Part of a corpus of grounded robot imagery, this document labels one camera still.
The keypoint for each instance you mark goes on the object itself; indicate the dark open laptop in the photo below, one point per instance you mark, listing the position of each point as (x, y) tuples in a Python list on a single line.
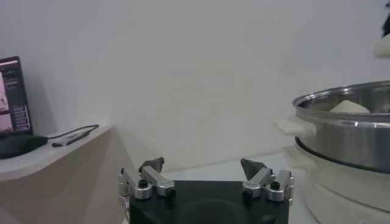
[(13, 97)]

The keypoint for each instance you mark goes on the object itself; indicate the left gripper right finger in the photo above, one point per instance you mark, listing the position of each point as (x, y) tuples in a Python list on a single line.
[(259, 179)]

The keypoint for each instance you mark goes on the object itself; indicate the white steamed baozi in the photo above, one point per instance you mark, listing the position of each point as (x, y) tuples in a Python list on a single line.
[(348, 107), (384, 47)]

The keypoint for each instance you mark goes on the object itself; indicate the black computer mouse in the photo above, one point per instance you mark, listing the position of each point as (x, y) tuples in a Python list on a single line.
[(18, 146)]

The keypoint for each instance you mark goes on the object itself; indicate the cream electric cooker base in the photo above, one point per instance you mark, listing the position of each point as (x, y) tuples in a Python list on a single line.
[(341, 188)]

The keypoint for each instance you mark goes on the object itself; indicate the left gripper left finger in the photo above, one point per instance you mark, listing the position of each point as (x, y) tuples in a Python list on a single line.
[(152, 178)]

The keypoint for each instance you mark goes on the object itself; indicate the steel steamer basket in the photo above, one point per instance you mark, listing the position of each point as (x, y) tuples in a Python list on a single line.
[(350, 143)]

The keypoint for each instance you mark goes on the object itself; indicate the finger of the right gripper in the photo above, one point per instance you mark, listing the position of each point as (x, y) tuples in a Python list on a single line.
[(387, 24)]

